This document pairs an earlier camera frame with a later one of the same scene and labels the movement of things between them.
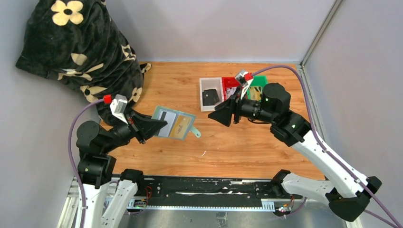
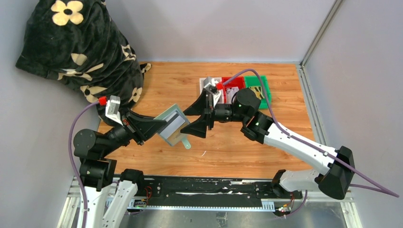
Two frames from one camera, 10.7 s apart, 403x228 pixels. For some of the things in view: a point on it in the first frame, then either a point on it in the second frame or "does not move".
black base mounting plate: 160,190 does not move
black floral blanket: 78,43 does not move
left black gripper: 135,127 does not move
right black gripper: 235,110 -> 209,112
